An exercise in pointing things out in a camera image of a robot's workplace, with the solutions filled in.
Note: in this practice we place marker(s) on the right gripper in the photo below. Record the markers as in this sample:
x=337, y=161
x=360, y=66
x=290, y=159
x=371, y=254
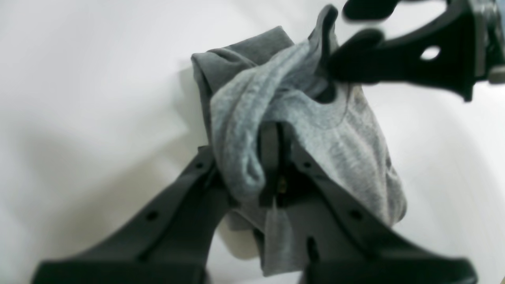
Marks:
x=463, y=44

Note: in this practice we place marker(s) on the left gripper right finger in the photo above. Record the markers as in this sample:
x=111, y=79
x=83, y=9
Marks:
x=339, y=240

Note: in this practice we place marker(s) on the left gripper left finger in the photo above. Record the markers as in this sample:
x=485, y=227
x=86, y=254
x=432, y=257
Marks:
x=167, y=242

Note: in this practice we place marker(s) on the grey T-shirt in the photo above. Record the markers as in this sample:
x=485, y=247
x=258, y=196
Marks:
x=269, y=78

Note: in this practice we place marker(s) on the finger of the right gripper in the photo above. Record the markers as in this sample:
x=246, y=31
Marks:
x=369, y=10

